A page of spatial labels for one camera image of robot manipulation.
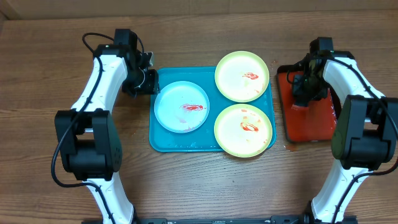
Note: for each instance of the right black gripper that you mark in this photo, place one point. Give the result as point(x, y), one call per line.
point(301, 94)

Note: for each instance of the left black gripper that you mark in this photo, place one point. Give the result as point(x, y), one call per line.
point(152, 88)

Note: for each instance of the light blue plate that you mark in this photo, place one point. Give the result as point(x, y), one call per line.
point(181, 107)

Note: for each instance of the yellow-green plate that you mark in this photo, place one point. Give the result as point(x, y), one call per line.
point(242, 76)
point(242, 130)

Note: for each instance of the red sponge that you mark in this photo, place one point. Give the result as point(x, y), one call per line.
point(299, 108)

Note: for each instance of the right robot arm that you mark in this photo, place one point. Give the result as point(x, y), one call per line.
point(366, 131)

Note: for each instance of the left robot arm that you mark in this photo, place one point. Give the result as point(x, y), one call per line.
point(89, 151)

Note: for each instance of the black tray red liquid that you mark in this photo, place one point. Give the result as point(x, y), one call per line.
point(318, 123)

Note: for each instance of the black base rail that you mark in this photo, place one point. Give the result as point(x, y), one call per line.
point(275, 219)

